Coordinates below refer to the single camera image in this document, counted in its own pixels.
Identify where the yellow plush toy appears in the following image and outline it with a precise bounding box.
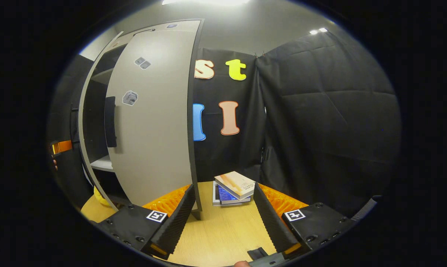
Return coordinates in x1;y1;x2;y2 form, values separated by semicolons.
93;185;111;207

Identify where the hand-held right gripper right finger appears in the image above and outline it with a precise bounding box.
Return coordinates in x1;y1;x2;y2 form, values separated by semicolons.
253;183;355;260

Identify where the grey cabinet drawer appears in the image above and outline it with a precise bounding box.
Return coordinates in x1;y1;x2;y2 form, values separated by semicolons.
110;20;202;47

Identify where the grey shoe cabinet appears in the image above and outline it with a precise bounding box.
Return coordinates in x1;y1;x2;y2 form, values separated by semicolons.
81;19;203;208

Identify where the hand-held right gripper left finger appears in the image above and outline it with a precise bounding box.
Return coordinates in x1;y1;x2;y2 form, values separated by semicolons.
96;184;196;260

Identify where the beige orange book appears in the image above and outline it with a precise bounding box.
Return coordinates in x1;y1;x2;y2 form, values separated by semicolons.
214;171;256;201

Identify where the black door handle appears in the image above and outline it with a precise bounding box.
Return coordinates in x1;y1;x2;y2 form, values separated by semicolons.
104;96;117;148
70;107;79;145

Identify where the large ceiling light panel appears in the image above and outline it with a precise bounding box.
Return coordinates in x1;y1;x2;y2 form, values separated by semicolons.
160;0;252;6

